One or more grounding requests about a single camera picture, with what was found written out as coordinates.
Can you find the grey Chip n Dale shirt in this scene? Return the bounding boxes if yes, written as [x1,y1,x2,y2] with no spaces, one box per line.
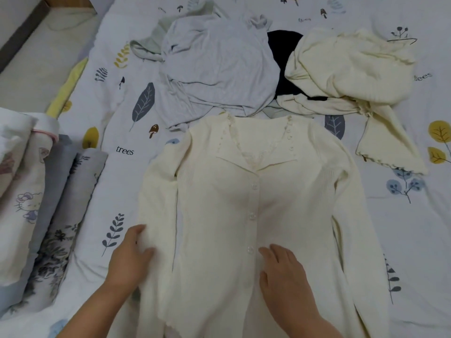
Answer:
[154,14,281,127]

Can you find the black garment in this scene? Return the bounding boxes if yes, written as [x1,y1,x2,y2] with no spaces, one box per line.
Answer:
[266,29,328,101]

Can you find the person's right hand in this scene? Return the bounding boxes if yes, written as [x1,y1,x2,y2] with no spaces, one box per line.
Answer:
[257,243,321,331]

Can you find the cartoon print pyjama trousers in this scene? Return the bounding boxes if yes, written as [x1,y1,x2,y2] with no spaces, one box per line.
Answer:
[0,108,35,198]

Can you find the light blue denim jeans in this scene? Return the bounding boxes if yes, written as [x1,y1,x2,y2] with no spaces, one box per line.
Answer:
[0,133,78,314]

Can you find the person's left hand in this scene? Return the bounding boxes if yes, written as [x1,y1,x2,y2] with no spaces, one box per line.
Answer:
[104,223,157,296]

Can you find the person's left forearm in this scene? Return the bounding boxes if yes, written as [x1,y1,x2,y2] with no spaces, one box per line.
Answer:
[56,281,131,338]

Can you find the person's right forearm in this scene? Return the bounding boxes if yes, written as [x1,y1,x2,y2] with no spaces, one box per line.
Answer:
[282,313,346,338]

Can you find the bed with leaf print bedding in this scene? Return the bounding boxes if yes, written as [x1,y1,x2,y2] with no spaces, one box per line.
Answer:
[0,0,451,338]

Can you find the sage green zip jacket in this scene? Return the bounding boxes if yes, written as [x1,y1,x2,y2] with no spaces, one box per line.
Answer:
[130,0,297,120]

